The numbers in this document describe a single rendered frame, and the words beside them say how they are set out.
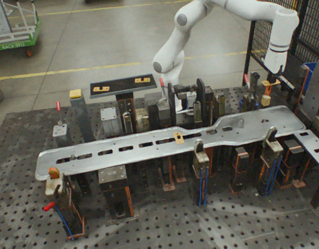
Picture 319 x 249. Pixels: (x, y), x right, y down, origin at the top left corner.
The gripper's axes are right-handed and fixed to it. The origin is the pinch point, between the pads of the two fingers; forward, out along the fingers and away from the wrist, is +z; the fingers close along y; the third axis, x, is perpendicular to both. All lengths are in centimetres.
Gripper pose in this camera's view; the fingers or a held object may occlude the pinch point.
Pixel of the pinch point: (272, 78)
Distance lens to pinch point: 142.1
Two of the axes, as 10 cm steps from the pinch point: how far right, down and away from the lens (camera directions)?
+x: 9.7, -1.8, 1.4
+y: 2.3, 6.1, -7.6
